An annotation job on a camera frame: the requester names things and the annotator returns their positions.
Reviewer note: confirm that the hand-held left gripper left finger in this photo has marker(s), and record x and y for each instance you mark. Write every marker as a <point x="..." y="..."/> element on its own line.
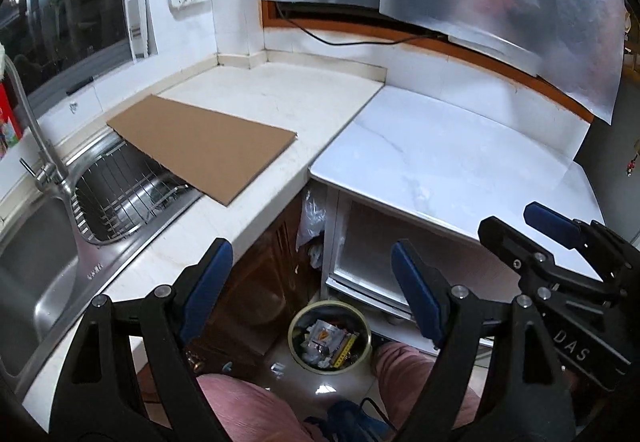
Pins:
<point x="207" y="287"/>

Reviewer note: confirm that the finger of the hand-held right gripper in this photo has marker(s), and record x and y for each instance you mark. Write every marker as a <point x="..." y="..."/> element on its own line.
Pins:
<point x="505" y="242"/>
<point x="547" y="219"/>

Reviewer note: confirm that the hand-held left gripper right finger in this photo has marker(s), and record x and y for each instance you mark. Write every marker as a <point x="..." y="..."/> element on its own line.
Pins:
<point x="420" y="292"/>

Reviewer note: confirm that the round dark trash bin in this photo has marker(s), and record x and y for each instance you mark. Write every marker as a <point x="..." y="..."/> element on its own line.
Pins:
<point x="299" y="329"/>

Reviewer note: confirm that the brown wooden cabinet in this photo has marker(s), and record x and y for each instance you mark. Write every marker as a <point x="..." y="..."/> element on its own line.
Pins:
<point x="255" y="292"/>

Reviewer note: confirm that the white cabinet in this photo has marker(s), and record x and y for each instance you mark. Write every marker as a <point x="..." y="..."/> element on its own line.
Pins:
<point x="370" y="252"/>

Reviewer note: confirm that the person's right leg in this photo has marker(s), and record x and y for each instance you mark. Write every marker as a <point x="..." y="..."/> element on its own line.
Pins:
<point x="410" y="372"/>

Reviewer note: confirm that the person's leg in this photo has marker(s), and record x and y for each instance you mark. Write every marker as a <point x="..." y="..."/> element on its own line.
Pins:
<point x="250" y="409"/>
<point x="410" y="372"/>

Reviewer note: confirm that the hanging ornament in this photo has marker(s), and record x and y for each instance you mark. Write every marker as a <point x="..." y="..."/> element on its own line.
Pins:
<point x="631" y="166"/>

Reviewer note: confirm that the clear plastic bag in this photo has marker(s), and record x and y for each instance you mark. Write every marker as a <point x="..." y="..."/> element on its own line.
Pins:
<point x="311" y="219"/>

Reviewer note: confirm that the person's left leg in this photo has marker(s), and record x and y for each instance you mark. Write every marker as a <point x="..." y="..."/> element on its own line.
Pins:
<point x="250" y="409"/>

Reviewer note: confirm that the brown cardboard sheet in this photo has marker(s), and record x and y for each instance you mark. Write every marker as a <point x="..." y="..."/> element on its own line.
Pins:
<point x="200" y="141"/>

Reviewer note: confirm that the blue shoe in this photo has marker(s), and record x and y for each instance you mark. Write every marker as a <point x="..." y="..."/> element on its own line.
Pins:
<point x="350" y="422"/>

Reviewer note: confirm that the stainless steel sink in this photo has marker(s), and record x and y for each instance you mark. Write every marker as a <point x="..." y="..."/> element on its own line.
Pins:
<point x="35" y="262"/>

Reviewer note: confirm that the steel faucet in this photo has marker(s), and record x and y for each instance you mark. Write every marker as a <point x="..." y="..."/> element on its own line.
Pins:
<point x="37" y="141"/>

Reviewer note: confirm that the red printed box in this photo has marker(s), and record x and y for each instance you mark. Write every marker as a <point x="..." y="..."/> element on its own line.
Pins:
<point x="9" y="121"/>

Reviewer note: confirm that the dark glass window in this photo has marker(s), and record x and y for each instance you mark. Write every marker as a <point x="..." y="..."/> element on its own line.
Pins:
<point x="60" y="6"/>

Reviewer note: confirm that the brown wooden window frame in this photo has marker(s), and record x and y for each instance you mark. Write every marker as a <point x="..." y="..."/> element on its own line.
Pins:
<point x="510" y="69"/>

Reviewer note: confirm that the white plastic wall rack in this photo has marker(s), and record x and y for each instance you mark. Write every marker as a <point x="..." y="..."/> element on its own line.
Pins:
<point x="136" y="16"/>

